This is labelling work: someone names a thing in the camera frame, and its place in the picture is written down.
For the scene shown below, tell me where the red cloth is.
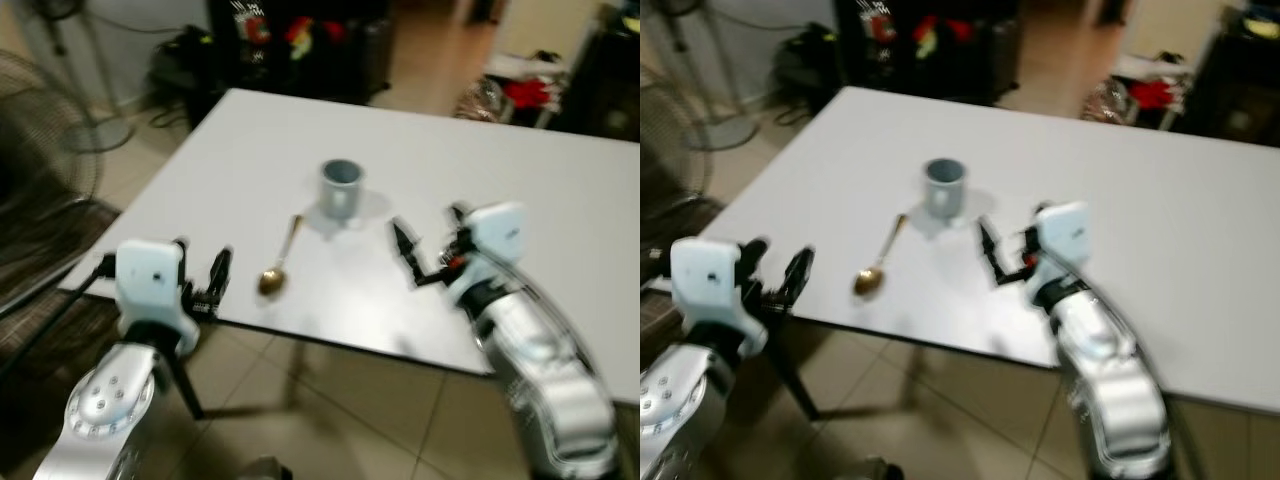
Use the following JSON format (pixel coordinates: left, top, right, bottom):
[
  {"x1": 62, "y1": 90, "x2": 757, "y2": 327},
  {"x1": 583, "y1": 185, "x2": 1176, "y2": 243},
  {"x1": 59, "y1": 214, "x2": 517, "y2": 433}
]
[
  {"x1": 503, "y1": 78, "x2": 552, "y2": 110},
  {"x1": 1130, "y1": 80, "x2": 1180, "y2": 112}
]

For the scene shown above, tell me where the large fan with wire guard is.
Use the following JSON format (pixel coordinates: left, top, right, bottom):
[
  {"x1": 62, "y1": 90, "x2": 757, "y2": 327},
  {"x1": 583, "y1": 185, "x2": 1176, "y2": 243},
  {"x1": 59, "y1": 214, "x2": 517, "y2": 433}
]
[
  {"x1": 0, "y1": 50, "x2": 104, "y2": 236},
  {"x1": 640, "y1": 80, "x2": 713, "y2": 203}
]

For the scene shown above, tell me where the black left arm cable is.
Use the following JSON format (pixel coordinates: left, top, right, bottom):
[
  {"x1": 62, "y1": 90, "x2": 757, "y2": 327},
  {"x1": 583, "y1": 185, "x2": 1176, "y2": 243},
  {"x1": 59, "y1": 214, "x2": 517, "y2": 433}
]
[{"x1": 0, "y1": 252, "x2": 119, "y2": 376}]

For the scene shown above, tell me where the black furniture unit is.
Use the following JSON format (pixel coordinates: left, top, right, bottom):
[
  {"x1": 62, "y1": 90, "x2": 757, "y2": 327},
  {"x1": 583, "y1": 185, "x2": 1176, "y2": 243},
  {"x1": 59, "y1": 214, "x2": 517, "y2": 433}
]
[
  {"x1": 1180, "y1": 10, "x2": 1280, "y2": 147},
  {"x1": 555, "y1": 10, "x2": 641, "y2": 139}
]

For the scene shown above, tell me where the black table leg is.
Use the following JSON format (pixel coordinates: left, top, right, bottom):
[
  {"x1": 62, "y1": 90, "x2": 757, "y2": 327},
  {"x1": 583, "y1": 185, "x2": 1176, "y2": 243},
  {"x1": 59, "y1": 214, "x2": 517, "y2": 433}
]
[
  {"x1": 765, "y1": 335, "x2": 823, "y2": 422},
  {"x1": 160, "y1": 335, "x2": 208, "y2": 422}
]

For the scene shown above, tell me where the red and yellow toy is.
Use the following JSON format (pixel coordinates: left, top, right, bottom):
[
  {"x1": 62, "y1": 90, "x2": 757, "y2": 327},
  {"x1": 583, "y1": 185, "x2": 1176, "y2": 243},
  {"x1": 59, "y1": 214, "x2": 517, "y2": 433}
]
[
  {"x1": 284, "y1": 15, "x2": 347, "y2": 63},
  {"x1": 912, "y1": 14, "x2": 977, "y2": 59}
]

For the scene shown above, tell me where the dark woven chair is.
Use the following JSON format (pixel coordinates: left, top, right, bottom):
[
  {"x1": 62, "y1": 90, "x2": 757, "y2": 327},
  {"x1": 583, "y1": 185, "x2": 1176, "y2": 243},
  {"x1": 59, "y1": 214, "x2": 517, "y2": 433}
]
[
  {"x1": 640, "y1": 195, "x2": 721, "y2": 341},
  {"x1": 0, "y1": 197, "x2": 126, "y2": 401}
]

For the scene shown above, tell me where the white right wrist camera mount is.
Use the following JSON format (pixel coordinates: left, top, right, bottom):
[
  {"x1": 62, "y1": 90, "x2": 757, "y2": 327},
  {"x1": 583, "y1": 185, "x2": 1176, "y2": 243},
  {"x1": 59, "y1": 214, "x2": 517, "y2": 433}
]
[
  {"x1": 1035, "y1": 201, "x2": 1092, "y2": 277},
  {"x1": 460, "y1": 202, "x2": 528, "y2": 286}
]

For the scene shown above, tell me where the grey pedestal fan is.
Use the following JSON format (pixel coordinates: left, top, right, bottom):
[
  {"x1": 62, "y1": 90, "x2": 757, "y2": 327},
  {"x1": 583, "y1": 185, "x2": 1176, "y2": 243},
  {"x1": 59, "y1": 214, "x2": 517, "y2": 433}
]
[
  {"x1": 30, "y1": 0, "x2": 138, "y2": 153},
  {"x1": 660, "y1": 0, "x2": 763, "y2": 152}
]

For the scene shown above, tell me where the small white side table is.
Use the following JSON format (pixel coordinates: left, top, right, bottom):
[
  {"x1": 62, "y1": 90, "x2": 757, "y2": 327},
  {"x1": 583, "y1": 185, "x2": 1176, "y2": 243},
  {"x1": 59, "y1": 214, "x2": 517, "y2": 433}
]
[
  {"x1": 1112, "y1": 52, "x2": 1197, "y2": 129},
  {"x1": 485, "y1": 50, "x2": 571, "y2": 129}
]

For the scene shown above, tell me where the black bag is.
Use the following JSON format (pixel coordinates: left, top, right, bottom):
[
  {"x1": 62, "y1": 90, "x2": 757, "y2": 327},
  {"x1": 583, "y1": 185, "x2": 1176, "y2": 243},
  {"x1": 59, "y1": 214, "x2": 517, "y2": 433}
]
[
  {"x1": 148, "y1": 25, "x2": 216, "y2": 106},
  {"x1": 775, "y1": 22, "x2": 841, "y2": 101}
]

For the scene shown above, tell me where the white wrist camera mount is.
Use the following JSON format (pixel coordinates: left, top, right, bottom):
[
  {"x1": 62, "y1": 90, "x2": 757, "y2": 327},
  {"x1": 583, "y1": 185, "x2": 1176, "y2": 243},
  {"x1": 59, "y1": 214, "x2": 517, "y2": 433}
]
[
  {"x1": 460, "y1": 202, "x2": 528, "y2": 286},
  {"x1": 114, "y1": 239, "x2": 201, "y2": 334},
  {"x1": 1035, "y1": 201, "x2": 1092, "y2": 277},
  {"x1": 669, "y1": 237, "x2": 763, "y2": 336}
]

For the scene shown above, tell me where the grey cup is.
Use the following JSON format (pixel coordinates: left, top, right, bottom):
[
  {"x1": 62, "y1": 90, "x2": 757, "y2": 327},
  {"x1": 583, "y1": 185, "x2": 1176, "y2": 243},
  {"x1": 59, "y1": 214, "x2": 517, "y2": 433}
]
[
  {"x1": 923, "y1": 158, "x2": 968, "y2": 220},
  {"x1": 320, "y1": 159, "x2": 365, "y2": 220}
]

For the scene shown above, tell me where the black shelf cabinet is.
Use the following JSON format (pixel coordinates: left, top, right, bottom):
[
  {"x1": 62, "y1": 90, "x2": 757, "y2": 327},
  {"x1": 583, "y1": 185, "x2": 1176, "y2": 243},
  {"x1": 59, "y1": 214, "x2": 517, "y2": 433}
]
[
  {"x1": 205, "y1": 0, "x2": 396, "y2": 106},
  {"x1": 835, "y1": 0, "x2": 1023, "y2": 106}
]

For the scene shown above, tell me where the gold metal spoon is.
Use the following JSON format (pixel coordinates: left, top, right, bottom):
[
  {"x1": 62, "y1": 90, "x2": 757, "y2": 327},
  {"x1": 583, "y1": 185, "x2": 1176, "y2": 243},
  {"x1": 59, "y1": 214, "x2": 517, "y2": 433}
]
[
  {"x1": 852, "y1": 213, "x2": 910, "y2": 298},
  {"x1": 257, "y1": 214, "x2": 305, "y2": 298}
]

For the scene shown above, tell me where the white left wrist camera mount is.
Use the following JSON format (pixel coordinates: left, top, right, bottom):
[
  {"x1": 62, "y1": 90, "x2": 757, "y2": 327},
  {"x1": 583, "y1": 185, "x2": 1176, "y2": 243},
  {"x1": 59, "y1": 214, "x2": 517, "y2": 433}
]
[
  {"x1": 114, "y1": 239, "x2": 201, "y2": 334},
  {"x1": 669, "y1": 237, "x2": 763, "y2": 336}
]

